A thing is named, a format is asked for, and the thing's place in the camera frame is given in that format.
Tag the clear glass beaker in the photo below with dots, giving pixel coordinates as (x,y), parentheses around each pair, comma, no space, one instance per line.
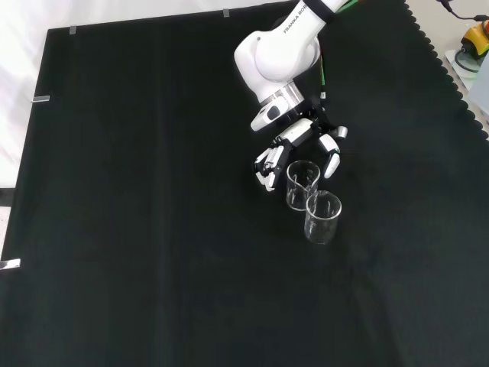
(296,191)
(322,225)

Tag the white wrist camera shell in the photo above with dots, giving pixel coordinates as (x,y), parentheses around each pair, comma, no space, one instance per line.
(263,118)

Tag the black bench cloth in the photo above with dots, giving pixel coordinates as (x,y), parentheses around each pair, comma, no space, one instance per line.
(153,229)

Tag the pale board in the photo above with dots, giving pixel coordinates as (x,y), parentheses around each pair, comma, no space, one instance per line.
(458,78)

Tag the pale grey box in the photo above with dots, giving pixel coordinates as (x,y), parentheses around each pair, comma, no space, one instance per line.
(481,88)

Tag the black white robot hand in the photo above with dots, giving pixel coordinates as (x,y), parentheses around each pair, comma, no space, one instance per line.
(298,132)

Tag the yellow stop button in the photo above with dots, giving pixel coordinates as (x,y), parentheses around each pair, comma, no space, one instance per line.
(475,38)

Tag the black stand base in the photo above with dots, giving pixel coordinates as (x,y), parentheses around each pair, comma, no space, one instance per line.
(4,197)

